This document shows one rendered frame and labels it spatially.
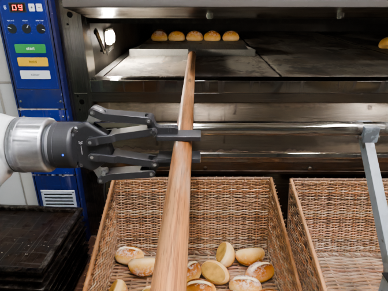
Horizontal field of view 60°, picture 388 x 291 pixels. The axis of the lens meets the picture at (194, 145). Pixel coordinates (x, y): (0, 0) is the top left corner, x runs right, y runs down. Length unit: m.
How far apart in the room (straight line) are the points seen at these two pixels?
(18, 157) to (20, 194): 0.81
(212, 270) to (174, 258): 0.81
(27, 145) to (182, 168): 0.24
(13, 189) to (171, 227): 1.08
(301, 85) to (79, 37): 0.69
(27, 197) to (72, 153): 0.84
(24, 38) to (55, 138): 0.61
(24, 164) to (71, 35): 0.61
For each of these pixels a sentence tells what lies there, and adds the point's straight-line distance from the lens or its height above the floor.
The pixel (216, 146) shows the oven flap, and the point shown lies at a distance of 1.12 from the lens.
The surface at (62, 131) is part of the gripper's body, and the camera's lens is 0.55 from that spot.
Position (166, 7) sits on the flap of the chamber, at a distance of 0.89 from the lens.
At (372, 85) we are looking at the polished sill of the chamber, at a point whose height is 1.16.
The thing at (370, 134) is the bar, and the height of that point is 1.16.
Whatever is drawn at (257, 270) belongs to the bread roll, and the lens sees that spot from 1.13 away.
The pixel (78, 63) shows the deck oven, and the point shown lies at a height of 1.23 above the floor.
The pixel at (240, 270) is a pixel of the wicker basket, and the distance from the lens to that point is 1.19.
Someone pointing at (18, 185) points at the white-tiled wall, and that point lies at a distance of 1.36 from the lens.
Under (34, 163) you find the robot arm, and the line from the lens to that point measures 0.57.
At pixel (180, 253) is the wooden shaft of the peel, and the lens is 0.32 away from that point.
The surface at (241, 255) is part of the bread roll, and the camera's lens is 1.18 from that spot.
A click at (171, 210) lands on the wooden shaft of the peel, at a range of 0.37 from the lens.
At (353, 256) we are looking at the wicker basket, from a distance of 1.35.
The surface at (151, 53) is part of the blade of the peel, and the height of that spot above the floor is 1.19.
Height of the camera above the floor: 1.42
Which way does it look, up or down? 24 degrees down
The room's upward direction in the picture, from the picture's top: straight up
